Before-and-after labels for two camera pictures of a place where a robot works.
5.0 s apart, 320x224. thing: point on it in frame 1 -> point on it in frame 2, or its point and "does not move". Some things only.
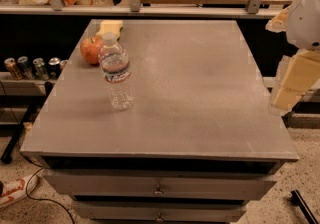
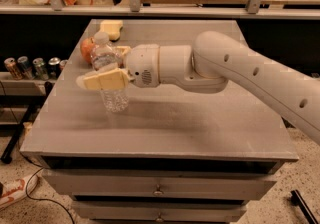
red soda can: (62, 63) does not move
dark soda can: (54, 67) does not move
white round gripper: (306, 18) -> (142, 64)
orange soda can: (13, 69) does not move
